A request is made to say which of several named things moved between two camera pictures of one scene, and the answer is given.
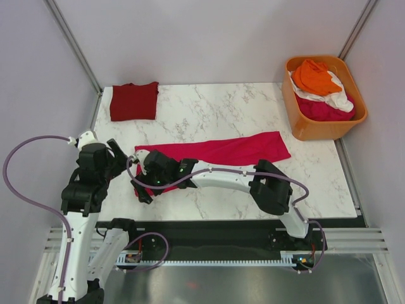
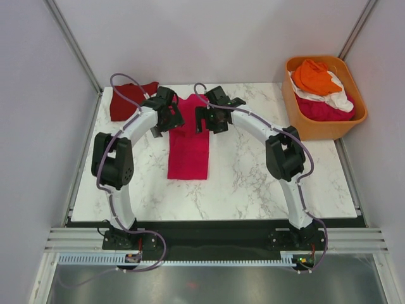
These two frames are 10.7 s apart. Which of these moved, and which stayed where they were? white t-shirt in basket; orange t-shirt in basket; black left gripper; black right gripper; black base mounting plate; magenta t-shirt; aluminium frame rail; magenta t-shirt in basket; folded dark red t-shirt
Moved: black left gripper; black right gripper; magenta t-shirt
Stayed: magenta t-shirt in basket; aluminium frame rail; white t-shirt in basket; folded dark red t-shirt; black base mounting plate; orange t-shirt in basket
